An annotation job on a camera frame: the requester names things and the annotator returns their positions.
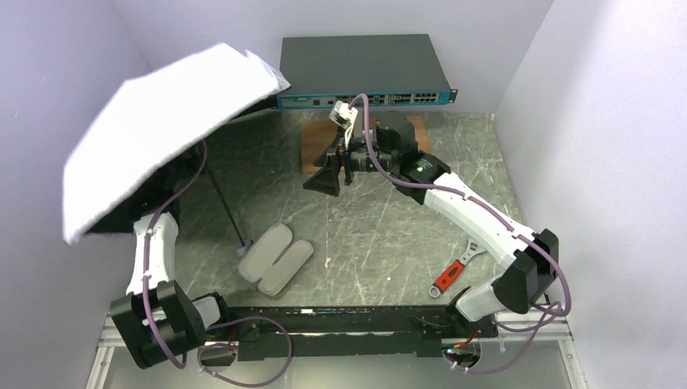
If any wooden base board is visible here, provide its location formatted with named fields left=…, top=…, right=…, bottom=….
left=301, top=115, right=433, bottom=174

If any beige umbrella case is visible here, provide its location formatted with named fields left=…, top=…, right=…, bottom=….
left=238, top=223, right=314, bottom=297

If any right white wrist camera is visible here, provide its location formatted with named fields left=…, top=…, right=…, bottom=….
left=329, top=100, right=362, bottom=148

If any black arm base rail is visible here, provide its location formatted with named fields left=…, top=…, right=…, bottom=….
left=207, top=305, right=498, bottom=361

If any teal grey network switch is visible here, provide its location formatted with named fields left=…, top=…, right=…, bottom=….
left=275, top=34, right=458, bottom=110

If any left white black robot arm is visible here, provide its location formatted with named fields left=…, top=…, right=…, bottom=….
left=109, top=212, right=229, bottom=369

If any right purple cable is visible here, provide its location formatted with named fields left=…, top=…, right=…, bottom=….
left=348, top=93, right=574, bottom=376

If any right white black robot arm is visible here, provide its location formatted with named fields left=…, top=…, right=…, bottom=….
left=303, top=105, right=567, bottom=326

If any red handled adjustable wrench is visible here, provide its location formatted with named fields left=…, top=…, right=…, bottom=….
left=428, top=238, right=486, bottom=298

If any black folding umbrella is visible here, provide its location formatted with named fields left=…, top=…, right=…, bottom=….
left=62, top=43, right=291, bottom=246

